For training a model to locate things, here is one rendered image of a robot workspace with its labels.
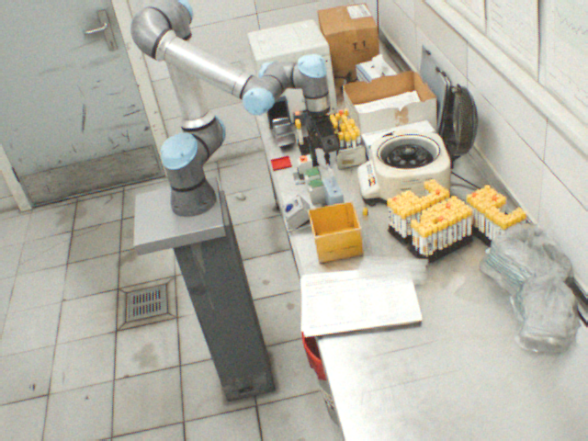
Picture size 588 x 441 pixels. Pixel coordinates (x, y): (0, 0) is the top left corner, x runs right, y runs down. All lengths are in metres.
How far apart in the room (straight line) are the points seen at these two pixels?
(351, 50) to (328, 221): 1.12
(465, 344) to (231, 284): 0.93
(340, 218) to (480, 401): 0.72
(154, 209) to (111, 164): 1.89
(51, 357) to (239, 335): 1.10
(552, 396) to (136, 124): 2.96
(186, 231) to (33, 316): 1.59
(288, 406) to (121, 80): 2.07
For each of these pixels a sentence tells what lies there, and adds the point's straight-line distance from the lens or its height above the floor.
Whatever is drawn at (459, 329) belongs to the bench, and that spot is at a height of 0.88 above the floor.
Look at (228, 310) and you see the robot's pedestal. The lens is 2.36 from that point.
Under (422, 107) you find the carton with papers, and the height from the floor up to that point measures 0.99.
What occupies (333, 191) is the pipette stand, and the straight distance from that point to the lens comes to 1.99.
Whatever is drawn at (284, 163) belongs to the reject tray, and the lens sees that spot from 2.34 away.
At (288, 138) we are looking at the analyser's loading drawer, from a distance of 2.40.
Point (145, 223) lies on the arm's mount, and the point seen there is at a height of 0.92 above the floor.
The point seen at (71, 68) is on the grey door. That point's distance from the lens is 3.82.
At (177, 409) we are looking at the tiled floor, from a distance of 2.79.
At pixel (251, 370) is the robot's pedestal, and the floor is 0.16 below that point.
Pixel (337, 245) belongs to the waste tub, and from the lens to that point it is 1.87.
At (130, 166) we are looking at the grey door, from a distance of 4.08.
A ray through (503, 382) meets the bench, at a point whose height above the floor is 0.87.
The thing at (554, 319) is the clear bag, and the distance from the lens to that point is 1.62.
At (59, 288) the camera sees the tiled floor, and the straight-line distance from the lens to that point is 3.58.
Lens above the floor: 2.14
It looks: 37 degrees down
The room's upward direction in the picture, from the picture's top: 11 degrees counter-clockwise
